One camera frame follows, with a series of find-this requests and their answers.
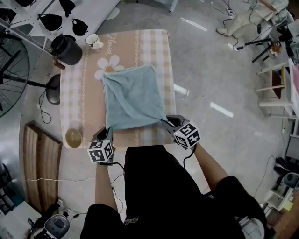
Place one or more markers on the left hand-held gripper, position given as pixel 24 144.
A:
pixel 98 151

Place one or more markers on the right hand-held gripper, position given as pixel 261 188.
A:
pixel 187 136

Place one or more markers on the light blue towel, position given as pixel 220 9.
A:
pixel 133 100

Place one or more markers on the person's left forearm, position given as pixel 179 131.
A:
pixel 104 184

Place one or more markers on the person's right forearm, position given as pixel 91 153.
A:
pixel 210 165

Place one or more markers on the tan bowl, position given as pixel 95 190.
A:
pixel 73 138

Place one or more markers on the wooden pallet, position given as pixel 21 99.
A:
pixel 44 163

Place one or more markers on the floral beige tablecloth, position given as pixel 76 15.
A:
pixel 154 58

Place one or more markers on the black floor fan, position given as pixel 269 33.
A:
pixel 53 91

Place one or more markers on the person's black clothing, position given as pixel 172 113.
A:
pixel 168 193

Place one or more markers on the dark grey kettle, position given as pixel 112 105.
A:
pixel 67 51

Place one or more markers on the white enamel mug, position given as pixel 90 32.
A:
pixel 92 40

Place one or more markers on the white round appliance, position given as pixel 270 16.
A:
pixel 57 225

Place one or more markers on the white wooden stool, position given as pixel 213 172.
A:
pixel 273 91

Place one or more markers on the black-legged chair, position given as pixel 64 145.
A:
pixel 264 50

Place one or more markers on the white shelf rack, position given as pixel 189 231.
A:
pixel 35 25

